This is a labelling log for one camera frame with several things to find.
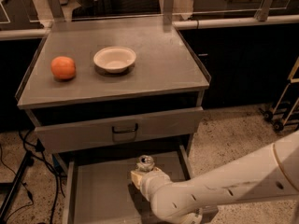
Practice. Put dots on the grey bracket post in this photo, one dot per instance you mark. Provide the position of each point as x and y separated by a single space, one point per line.
56 10
263 11
168 11

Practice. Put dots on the grey left bracket post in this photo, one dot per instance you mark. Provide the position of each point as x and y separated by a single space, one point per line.
56 10

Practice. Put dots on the grey metal drawer cabinet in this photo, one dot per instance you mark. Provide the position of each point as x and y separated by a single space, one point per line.
166 76

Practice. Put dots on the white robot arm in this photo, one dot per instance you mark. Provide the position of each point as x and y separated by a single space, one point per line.
268 174

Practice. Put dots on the black tripod leg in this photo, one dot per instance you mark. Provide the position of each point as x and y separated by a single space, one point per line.
10 189

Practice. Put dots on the open grey middle drawer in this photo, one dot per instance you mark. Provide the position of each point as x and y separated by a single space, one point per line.
99 187

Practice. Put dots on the grey right bracket post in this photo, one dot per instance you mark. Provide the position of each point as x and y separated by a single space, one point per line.
263 11

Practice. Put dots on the white paper bowl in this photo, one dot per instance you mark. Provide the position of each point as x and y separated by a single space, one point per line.
114 59

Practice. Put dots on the grey middle bracket post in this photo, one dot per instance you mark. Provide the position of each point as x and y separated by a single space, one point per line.
168 11

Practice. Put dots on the orange fruit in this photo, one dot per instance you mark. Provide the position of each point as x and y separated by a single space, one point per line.
63 68

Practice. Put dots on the black drawer handle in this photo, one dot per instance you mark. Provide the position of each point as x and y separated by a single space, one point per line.
117 130

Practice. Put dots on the green 7up soda can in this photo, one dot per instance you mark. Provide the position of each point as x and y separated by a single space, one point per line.
145 163

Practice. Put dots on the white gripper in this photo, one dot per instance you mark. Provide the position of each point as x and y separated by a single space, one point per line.
149 180

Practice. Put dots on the grey top drawer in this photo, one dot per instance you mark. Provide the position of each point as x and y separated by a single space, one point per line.
97 133

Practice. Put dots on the white horizontal rail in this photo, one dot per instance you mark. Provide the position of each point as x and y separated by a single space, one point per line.
143 23

